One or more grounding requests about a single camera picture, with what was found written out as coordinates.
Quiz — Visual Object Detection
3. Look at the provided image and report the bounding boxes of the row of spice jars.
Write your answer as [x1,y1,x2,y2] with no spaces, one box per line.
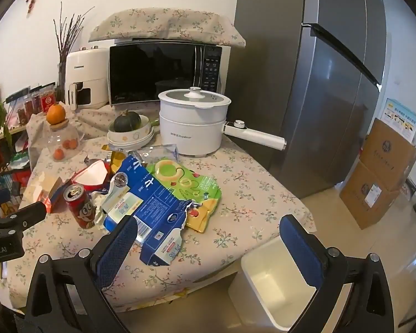
[5,83,58,125]

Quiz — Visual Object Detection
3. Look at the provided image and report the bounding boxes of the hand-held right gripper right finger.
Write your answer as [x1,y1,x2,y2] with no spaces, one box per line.
[279,214,399,333]

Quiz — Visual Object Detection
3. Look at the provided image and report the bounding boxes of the cream air fryer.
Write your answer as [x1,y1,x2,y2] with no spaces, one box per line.
[64,46,111,111]

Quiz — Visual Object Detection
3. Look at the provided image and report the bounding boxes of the clear plastic bottle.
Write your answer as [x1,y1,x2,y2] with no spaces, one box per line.
[126,144,180,165]

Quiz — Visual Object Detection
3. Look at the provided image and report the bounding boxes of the black and white microwave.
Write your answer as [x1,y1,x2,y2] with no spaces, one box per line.
[108,38,229,107]

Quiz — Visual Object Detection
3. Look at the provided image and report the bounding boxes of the floral tablecloth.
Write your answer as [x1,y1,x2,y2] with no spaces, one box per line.
[2,104,316,311]

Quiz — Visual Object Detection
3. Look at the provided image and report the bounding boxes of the red white paper cup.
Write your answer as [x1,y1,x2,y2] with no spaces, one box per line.
[71,160,112,193]

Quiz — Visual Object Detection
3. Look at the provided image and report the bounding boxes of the dark green squash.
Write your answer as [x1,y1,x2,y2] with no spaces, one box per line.
[113,109,142,133]

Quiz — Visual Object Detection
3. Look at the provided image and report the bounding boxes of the cream bowl with flower print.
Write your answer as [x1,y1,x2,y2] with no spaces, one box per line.
[108,114,151,143]

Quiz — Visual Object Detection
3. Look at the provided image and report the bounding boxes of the cardboard box with white label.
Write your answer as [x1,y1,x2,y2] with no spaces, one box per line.
[340,161,403,229]

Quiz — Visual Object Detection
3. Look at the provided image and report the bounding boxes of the orange and blue paper box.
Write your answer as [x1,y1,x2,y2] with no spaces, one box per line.
[21,173,67,214]

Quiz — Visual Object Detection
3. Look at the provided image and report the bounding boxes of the glass jar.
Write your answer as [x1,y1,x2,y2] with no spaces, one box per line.
[48,127,87,162]

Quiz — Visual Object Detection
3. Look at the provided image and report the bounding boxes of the white electric pot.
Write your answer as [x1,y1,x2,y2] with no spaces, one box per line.
[158,100,285,156]

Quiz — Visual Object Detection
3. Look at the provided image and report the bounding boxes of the large orange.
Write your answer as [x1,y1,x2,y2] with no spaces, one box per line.
[46,103,66,125]

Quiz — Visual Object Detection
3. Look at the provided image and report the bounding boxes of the torn blue carton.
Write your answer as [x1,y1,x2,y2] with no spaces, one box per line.
[102,155,191,267]

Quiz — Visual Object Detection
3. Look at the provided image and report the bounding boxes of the white trash bin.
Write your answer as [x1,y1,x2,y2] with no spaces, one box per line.
[228,236,328,332]

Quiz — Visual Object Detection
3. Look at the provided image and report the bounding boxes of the white pot lid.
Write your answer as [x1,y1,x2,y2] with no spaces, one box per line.
[158,87,231,109]

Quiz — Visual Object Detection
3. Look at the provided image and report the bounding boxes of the floral cloth cover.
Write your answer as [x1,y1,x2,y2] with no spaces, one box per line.
[88,7,247,49]

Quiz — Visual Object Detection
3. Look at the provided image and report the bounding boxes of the blue and white poster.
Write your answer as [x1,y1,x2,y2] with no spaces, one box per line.
[379,98,416,144]

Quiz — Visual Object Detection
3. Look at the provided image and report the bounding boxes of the grey refrigerator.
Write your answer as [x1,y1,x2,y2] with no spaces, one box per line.
[225,0,390,190]

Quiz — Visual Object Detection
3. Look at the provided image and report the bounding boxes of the yellow wrapper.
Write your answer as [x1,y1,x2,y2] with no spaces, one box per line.
[110,150,127,172]

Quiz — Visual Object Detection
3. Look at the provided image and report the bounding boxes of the green snack bag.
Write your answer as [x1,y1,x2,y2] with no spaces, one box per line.
[146,158,222,233]

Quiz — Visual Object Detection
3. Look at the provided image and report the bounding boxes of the dried branches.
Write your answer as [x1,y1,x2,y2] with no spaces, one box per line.
[52,2,94,66]

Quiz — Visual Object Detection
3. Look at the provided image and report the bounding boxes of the cork jar lid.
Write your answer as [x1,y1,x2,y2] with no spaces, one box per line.
[47,117,70,132]

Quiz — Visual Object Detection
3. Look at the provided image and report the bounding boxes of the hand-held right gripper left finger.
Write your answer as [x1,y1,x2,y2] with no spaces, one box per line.
[24,215,139,333]

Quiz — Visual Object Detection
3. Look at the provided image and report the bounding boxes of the red plastic bag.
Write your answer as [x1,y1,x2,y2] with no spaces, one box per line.
[12,170,32,186]

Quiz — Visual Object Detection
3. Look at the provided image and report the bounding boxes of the red drink can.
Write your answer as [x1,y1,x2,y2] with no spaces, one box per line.
[63,184,98,229]

